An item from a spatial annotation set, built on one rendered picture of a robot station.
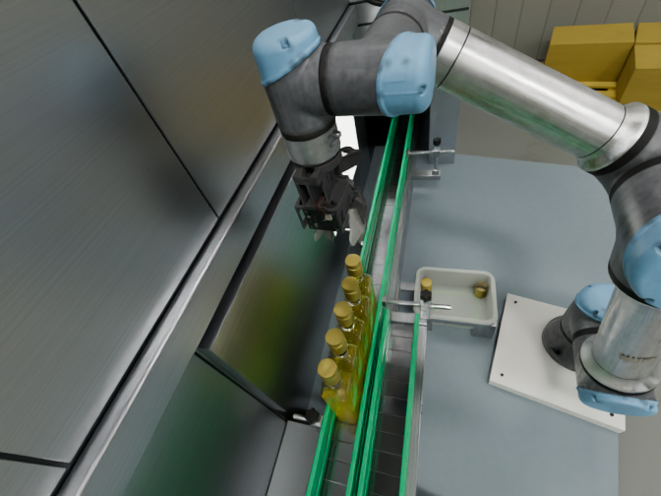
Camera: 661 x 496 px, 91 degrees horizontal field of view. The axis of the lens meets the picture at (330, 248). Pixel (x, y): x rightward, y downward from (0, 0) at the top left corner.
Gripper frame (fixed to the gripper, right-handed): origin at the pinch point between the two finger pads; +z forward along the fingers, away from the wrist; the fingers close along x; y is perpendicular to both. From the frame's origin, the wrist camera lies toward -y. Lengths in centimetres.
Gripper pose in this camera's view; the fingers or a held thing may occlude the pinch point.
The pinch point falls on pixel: (345, 232)
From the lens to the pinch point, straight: 62.4
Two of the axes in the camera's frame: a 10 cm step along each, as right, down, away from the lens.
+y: -3.1, 7.8, -5.4
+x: 9.3, 1.3, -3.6
